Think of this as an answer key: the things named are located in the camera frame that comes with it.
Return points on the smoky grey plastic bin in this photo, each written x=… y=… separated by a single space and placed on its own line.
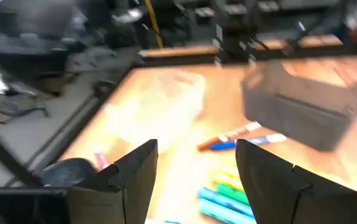
x=306 y=124

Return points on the thick blue marker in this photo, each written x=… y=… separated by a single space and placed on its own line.
x=225 y=145

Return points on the black aluminium rig frame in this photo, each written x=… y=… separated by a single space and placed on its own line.
x=178 y=60

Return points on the pink marker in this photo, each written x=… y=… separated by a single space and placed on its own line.
x=100 y=160

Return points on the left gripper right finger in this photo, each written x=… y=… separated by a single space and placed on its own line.
x=274 y=193

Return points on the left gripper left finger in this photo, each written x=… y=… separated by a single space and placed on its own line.
x=134 y=186

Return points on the green highlighter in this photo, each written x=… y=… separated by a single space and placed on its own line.
x=232 y=193

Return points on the black gooseneck desk lamp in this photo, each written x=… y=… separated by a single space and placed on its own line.
x=66 y=172

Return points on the clear plastic bin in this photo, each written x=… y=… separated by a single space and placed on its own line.
x=159 y=105

